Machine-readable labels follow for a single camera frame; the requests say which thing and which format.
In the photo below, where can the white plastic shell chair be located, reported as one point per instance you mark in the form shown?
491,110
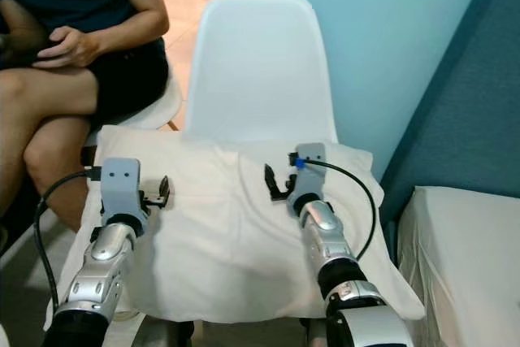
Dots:
260,62

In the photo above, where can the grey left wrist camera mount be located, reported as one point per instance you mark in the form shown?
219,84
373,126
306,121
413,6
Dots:
122,180

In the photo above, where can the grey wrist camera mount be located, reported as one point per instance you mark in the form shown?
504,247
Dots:
313,164
122,180

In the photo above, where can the bed with pale sheet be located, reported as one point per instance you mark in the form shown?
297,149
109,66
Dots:
463,266

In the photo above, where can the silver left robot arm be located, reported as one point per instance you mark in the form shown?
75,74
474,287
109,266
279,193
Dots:
101,274

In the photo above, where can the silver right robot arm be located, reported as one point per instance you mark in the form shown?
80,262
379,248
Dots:
329,233

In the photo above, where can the dark teal padded headboard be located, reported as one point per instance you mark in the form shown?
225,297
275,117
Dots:
471,103

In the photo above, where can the grey left robot leg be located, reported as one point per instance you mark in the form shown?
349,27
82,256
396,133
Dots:
166,335

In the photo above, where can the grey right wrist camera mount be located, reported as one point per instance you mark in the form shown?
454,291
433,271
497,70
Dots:
313,164

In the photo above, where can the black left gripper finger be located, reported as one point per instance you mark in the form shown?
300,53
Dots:
166,187

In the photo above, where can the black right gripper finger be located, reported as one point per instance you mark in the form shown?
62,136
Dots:
270,178

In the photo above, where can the white chair under person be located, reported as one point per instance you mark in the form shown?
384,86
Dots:
158,107

